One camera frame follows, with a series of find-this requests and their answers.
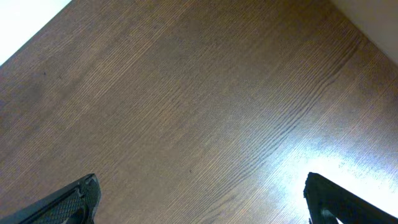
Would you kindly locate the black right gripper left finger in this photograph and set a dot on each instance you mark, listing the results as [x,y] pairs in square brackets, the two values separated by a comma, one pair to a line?
[75,203]

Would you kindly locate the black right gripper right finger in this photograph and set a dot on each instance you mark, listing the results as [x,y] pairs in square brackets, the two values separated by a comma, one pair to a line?
[328,203]

